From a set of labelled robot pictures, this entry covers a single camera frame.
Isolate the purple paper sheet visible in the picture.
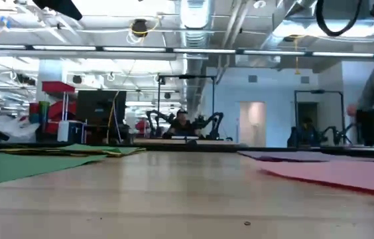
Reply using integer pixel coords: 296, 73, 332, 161
237, 151, 374, 163

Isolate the green paper sheet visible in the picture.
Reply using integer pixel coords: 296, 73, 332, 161
0, 151, 108, 189
0, 143, 147, 157

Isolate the ceiling light strip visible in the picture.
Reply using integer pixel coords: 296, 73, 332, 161
0, 44, 374, 58

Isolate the white door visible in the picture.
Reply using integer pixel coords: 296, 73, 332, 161
239, 101, 267, 149

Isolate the black overhead camera frame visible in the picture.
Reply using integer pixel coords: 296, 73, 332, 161
156, 74, 217, 140
293, 89, 346, 147

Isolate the pink paper sheet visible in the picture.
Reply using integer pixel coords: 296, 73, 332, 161
258, 160, 374, 199

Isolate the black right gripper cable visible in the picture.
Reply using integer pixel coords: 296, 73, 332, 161
315, 0, 363, 37

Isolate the white bottle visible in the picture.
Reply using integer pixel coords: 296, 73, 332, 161
56, 119, 71, 143

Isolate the red cup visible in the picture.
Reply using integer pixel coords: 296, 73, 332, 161
29, 102, 40, 124

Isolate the yellow paper sheet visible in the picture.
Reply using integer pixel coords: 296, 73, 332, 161
0, 147, 143, 158

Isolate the green cylinder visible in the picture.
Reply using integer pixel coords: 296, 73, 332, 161
38, 101, 50, 124

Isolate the black monitor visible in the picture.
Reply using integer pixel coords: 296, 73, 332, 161
76, 90, 127, 135

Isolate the white plastic sheet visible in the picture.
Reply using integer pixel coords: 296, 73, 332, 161
0, 106, 40, 140

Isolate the red box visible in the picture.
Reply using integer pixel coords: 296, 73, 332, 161
41, 81, 76, 94

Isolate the black round ceiling fixture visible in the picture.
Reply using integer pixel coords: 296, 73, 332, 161
130, 19, 150, 39

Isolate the silver ventilation duct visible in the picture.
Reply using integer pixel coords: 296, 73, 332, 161
179, 0, 215, 117

